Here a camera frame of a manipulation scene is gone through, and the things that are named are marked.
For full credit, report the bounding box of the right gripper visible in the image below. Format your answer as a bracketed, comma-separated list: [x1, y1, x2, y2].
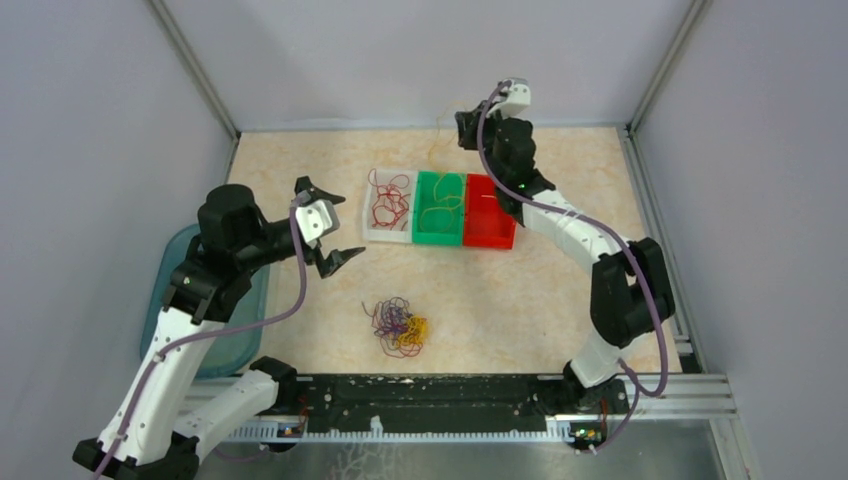
[454, 101, 511, 185]

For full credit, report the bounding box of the yellow cable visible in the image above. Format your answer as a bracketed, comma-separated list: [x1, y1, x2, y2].
[418, 99, 473, 234]

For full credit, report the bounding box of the red cable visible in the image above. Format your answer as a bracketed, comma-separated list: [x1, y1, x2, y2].
[368, 168, 413, 233]

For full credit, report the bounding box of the cable pile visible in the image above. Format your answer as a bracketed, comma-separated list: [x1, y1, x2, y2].
[361, 296, 432, 360]

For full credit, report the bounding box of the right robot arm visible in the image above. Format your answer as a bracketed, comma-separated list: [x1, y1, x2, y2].
[454, 101, 676, 412]

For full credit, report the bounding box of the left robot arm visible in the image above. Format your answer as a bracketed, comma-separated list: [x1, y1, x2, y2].
[72, 176, 359, 479]

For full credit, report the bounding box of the white plastic bin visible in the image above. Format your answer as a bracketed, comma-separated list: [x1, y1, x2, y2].
[362, 168, 419, 244]

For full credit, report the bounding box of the green plastic bin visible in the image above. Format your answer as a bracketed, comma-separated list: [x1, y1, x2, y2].
[412, 170, 467, 247]

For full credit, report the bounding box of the red plastic bin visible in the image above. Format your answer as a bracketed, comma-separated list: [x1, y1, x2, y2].
[462, 173, 516, 250]

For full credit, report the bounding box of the teal plastic basin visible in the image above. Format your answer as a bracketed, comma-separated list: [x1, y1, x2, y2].
[139, 224, 270, 380]

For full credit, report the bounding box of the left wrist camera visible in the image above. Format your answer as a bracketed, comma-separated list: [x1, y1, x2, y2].
[295, 201, 341, 248]

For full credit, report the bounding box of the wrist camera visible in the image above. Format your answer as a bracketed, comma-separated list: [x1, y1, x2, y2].
[295, 201, 341, 248]
[488, 78, 532, 119]

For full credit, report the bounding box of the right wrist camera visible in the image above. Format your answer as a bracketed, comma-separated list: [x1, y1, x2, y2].
[488, 78, 532, 119]

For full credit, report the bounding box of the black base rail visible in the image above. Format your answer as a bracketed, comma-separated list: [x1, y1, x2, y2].
[261, 374, 630, 434]

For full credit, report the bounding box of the aluminium frame rail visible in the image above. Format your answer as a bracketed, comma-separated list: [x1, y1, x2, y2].
[229, 374, 737, 444]

